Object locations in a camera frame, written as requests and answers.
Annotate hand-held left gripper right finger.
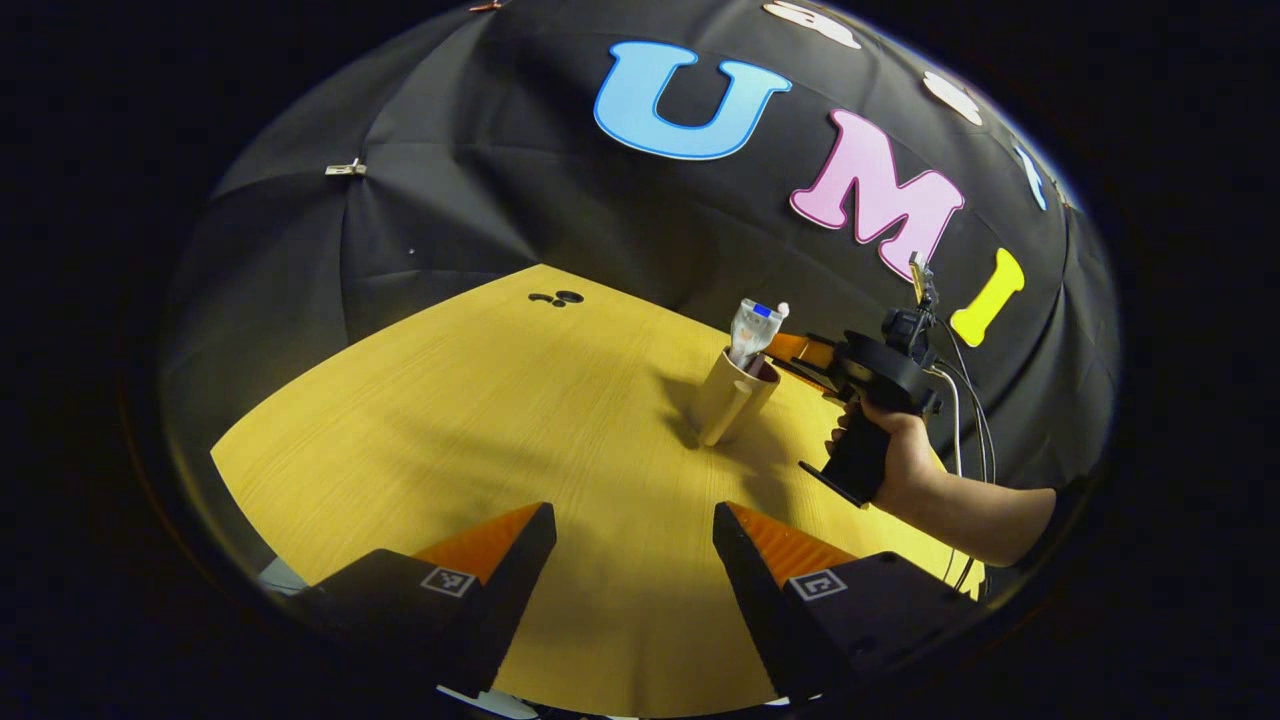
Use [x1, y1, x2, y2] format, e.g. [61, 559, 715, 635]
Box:
[712, 502, 986, 701]

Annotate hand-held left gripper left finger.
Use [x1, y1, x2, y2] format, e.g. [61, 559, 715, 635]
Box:
[290, 502, 558, 699]

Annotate white toothpaste tube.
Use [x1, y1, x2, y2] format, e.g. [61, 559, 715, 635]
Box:
[728, 298, 783, 371]

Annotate beige cup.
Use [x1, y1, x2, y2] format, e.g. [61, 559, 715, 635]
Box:
[690, 347, 781, 448]

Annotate wooden desktop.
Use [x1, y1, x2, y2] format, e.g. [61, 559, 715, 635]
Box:
[210, 263, 986, 719]

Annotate black backdrop cloth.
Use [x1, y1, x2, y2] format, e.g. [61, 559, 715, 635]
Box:
[160, 0, 1121, 501]

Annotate white cable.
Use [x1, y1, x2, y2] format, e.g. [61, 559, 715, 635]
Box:
[925, 365, 963, 586]

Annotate black cable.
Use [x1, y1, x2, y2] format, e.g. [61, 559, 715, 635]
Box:
[935, 315, 998, 596]

